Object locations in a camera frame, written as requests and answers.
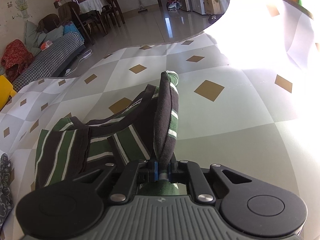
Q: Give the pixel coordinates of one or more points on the houndstooth covered sofa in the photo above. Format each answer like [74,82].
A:
[50,55]

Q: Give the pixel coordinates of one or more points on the dining table with white cloth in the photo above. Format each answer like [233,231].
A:
[90,3]

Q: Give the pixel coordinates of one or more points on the pale green cushion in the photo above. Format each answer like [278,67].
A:
[31,35]

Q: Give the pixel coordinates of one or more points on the yellow plastic chair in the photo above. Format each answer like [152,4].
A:
[6,90]

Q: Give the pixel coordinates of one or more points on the black slipper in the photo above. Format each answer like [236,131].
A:
[213,17]

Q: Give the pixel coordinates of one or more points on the green brown striped shirt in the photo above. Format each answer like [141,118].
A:
[75,150]

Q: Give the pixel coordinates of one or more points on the flower pot wall sticker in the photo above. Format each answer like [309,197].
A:
[22,6]

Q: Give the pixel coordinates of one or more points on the red patterned cloth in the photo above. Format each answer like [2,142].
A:
[15,55]

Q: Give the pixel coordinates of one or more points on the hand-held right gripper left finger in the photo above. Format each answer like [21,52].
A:
[155,171]

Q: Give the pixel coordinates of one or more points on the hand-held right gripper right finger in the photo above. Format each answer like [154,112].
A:
[171,172]

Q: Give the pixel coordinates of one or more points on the cardboard box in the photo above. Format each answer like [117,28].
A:
[212,1]

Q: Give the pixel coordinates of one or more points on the orange tissue pack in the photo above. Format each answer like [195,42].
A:
[45,45]

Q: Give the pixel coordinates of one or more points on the dark grey doodle-print fleece garment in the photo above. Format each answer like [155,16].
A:
[5,192]

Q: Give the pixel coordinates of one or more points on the blue printed cloth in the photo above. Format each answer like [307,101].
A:
[71,28]

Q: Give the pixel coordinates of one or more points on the plastic bag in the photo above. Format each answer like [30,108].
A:
[174,5]

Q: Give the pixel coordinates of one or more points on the dark wooden dining chair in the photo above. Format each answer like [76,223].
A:
[48,21]
[113,2]

